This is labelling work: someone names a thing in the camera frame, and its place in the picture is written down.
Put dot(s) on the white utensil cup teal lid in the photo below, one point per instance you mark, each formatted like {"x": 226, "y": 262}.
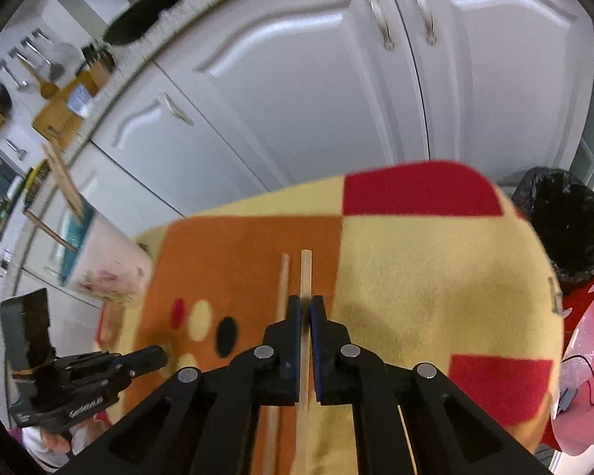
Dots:
{"x": 109, "y": 267}

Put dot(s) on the wooden cutting board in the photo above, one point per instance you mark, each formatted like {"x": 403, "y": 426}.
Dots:
{"x": 54, "y": 118}

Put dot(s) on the metal ladle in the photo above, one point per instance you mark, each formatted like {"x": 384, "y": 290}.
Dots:
{"x": 15, "y": 76}

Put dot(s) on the person's left hand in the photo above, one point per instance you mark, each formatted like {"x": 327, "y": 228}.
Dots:
{"x": 54, "y": 443}

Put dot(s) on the black wok with lid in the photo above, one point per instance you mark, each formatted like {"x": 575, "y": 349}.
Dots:
{"x": 143, "y": 10}

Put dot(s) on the metal slotted turner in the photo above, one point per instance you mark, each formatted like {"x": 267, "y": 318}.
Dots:
{"x": 54, "y": 72}

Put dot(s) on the wooden knife block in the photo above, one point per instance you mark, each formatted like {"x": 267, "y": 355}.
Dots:
{"x": 96, "y": 67}

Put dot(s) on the white cabinet door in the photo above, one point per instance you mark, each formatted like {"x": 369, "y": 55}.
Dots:
{"x": 203, "y": 148}
{"x": 123, "y": 198}
{"x": 302, "y": 84}
{"x": 500, "y": 84}

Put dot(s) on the black trash bin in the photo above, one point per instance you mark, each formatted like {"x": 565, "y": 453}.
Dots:
{"x": 567, "y": 227}

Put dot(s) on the metal peeler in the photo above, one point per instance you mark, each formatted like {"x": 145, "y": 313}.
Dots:
{"x": 16, "y": 148}

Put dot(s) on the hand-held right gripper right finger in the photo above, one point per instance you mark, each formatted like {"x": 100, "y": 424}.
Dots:
{"x": 318, "y": 356}

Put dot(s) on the pink plastic bag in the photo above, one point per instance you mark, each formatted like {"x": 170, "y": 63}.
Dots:
{"x": 591, "y": 356}

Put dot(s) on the orange yellow red printed blanket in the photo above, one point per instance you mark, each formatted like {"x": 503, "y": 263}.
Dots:
{"x": 425, "y": 267}

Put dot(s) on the blue white packet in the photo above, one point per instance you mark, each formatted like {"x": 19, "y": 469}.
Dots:
{"x": 81, "y": 101}

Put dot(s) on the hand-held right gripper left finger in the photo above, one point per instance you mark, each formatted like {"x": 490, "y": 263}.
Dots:
{"x": 293, "y": 356}

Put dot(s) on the mesh strainer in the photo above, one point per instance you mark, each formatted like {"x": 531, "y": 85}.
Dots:
{"x": 64, "y": 54}

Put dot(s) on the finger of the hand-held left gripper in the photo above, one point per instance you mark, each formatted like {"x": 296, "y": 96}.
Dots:
{"x": 148, "y": 358}

